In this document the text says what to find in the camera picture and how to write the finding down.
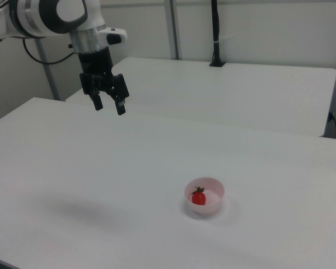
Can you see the wide grey metal frame post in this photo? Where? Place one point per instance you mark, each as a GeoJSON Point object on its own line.
{"type": "Point", "coordinates": [174, 28]}

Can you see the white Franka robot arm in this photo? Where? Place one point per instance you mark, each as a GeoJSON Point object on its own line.
{"type": "Point", "coordinates": [33, 16]}

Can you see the white adjacent table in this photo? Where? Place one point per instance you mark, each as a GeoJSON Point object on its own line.
{"type": "Point", "coordinates": [226, 92]}

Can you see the red strawberry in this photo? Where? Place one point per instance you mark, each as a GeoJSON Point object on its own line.
{"type": "Point", "coordinates": [198, 197]}

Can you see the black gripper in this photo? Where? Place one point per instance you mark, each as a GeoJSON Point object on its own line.
{"type": "Point", "coordinates": [96, 63]}

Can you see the thin grey metal frame post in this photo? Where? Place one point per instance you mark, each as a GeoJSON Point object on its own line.
{"type": "Point", "coordinates": [49, 78]}

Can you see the pink plastic bowl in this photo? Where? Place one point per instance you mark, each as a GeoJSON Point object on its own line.
{"type": "Point", "coordinates": [210, 208]}

